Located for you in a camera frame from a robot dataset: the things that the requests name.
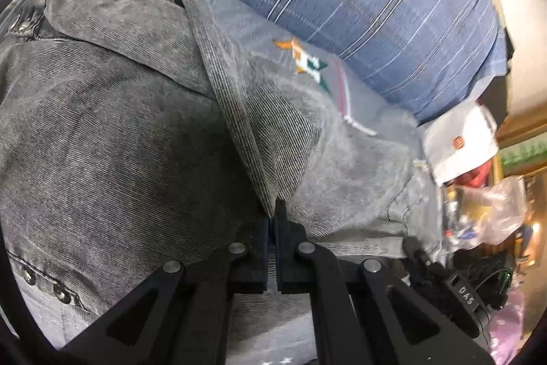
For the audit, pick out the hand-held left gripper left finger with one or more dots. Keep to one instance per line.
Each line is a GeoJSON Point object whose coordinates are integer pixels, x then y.
{"type": "Point", "coordinates": [255, 258]}

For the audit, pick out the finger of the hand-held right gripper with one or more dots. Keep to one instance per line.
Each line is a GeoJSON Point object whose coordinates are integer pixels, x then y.
{"type": "Point", "coordinates": [415, 250]}

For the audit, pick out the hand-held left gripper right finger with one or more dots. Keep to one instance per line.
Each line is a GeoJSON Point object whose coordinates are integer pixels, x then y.
{"type": "Point", "coordinates": [287, 254]}

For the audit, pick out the purple cloth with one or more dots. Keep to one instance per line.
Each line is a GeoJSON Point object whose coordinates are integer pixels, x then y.
{"type": "Point", "coordinates": [510, 326]}

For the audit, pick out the clear plastic bag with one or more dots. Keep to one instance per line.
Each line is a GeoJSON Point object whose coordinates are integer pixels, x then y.
{"type": "Point", "coordinates": [500, 211]}

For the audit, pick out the white cloth with orange dot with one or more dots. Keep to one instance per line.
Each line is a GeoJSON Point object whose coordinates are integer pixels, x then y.
{"type": "Point", "coordinates": [461, 142]}

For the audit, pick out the grey star print bed sheet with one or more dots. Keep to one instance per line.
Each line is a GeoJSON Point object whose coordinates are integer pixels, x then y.
{"type": "Point", "coordinates": [265, 27]}

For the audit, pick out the blue plaid pillow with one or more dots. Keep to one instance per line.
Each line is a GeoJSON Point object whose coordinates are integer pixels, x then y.
{"type": "Point", "coordinates": [342, 6]}

